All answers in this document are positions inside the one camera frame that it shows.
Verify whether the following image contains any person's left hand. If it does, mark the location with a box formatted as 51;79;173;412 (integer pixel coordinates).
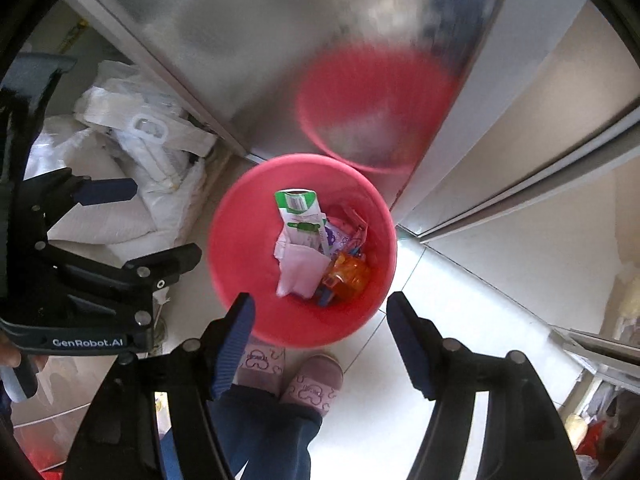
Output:
0;332;23;368

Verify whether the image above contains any red plastic bin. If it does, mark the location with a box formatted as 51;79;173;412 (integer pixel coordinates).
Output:
207;152;398;347

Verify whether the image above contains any person's leg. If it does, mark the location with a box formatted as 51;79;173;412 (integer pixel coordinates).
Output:
160;385;281;480
270;400;323;480

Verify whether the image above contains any white plastic bag with handle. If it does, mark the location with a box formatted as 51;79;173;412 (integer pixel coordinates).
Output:
75;60;218;186

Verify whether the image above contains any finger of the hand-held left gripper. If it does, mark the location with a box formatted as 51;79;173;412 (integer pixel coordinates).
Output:
70;172;138;207
122;242;202;288

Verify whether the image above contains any pink patterned slipper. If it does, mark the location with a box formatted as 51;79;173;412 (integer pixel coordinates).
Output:
279;354;345;418
232;337;287;396

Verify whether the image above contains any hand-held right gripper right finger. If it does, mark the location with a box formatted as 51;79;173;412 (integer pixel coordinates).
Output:
386;291;576;480

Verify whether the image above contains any pink wrapper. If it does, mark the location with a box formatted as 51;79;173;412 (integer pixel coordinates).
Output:
340;205;370;248

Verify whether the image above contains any yellow plastic strap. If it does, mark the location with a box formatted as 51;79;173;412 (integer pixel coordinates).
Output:
57;20;88;53

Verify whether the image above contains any stainless steel refrigerator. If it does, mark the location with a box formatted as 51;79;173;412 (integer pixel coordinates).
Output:
65;0;640;241

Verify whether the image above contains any person's left leg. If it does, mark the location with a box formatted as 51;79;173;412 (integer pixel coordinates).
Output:
160;385;281;480

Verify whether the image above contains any green white carton box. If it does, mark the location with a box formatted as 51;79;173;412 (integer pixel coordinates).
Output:
273;188;326;251

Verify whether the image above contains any red plastic bag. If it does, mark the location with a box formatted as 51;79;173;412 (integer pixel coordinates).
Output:
575;420;608;456

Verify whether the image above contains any person's right leg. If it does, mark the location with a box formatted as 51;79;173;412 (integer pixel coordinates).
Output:
270;400;323;480

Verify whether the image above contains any orange plastic packet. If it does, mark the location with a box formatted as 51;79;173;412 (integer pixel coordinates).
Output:
315;252;372;308

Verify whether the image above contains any white woven sack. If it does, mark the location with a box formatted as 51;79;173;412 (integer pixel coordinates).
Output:
22;127;208;261

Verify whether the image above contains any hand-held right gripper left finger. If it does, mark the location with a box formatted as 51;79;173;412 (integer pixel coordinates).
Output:
62;292;257;480

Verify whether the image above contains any white paper towel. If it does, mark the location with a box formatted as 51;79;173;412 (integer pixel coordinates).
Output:
274;240;333;300

